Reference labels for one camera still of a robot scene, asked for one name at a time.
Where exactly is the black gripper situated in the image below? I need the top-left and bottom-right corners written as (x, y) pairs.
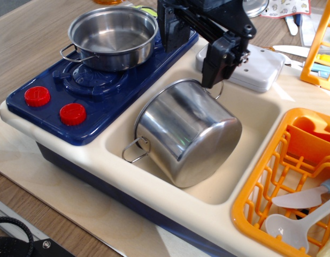
top-left (157, 1), bottom-right (257, 88)

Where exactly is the tall steel pot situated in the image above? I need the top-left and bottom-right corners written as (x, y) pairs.
top-left (131, 79), bottom-right (242, 188)

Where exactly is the steel pot lid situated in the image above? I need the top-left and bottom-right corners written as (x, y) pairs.
top-left (243, 0), bottom-right (269, 18)

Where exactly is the orange upright rack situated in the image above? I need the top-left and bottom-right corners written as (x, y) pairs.
top-left (300, 1), bottom-right (330, 91)

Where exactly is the cream toy kitchen sink unit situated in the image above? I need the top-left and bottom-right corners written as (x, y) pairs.
top-left (0, 36), bottom-right (330, 257)

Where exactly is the grey faucet base block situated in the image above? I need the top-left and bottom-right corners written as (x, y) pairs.
top-left (195, 42), bottom-right (286, 93)

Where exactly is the patterned cloth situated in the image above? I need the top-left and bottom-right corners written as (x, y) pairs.
top-left (261, 0), bottom-right (311, 19)

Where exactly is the shallow steel pan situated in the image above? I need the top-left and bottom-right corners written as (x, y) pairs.
top-left (68, 6), bottom-right (158, 72)

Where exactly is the white knife on table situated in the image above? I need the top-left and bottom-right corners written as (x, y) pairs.
top-left (272, 45), bottom-right (310, 58)

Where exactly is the orange cutlery cup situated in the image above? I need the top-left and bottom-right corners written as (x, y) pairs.
top-left (286, 116), bottom-right (330, 164)

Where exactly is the blue toy stove top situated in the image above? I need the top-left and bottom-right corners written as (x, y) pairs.
top-left (6, 30), bottom-right (198, 146)

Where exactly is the red stove knob right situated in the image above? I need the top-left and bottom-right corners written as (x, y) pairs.
top-left (59, 103), bottom-right (87, 126)

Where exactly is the red stove knob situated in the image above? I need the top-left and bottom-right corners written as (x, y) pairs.
top-left (24, 86), bottom-right (51, 107)
top-left (59, 103), bottom-right (87, 126)

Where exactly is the orange dish drying rack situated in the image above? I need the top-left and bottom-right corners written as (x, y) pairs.
top-left (232, 108), bottom-right (330, 256)

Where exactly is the red stove knob left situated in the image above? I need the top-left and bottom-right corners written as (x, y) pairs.
top-left (24, 86), bottom-right (51, 107)

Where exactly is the white plastic knife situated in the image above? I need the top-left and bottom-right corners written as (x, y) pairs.
top-left (272, 179), bottom-right (330, 209)

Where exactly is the white plastic spoon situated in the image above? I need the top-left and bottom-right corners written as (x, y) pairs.
top-left (265, 199), bottom-right (330, 253)

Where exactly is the black bracket with screw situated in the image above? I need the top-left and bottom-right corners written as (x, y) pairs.
top-left (23, 238), bottom-right (75, 257)

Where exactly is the black cable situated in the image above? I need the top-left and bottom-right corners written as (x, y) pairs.
top-left (0, 216), bottom-right (35, 257)

